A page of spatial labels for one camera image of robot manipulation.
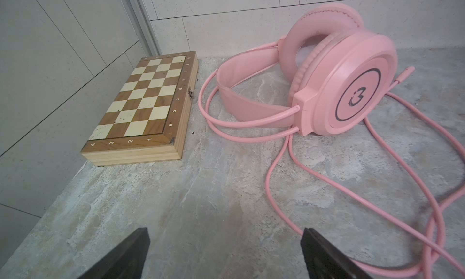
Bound pink headphones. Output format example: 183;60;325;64
198;3;414;143

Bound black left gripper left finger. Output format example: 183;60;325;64
79;228;150;279

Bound pink headphone cable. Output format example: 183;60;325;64
264;91;465;279

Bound wooden folded chess board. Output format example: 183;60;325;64
81;51;199;166

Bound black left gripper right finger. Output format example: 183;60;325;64
300;228;372;279

